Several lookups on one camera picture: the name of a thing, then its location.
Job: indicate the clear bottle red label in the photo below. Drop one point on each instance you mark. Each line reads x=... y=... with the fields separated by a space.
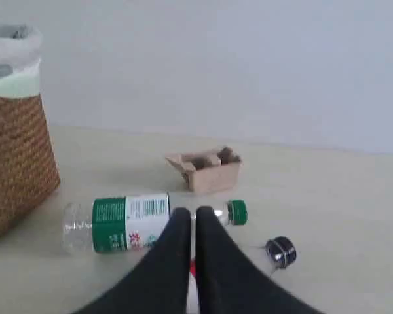
x=277 y=254

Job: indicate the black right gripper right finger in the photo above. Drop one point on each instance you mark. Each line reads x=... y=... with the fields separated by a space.
x=228 y=281

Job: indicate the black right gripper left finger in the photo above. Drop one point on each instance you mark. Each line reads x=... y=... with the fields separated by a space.
x=159 y=282

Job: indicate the brown cardboard egg carton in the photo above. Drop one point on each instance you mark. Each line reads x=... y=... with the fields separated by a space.
x=208 y=171

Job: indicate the clear bottle green cap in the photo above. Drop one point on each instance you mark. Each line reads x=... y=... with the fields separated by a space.
x=126 y=223

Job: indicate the translucent white-green bin liner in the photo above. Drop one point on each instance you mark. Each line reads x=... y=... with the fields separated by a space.
x=20 y=60

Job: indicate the woven brown wicker basket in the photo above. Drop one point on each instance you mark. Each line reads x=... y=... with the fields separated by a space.
x=28 y=170

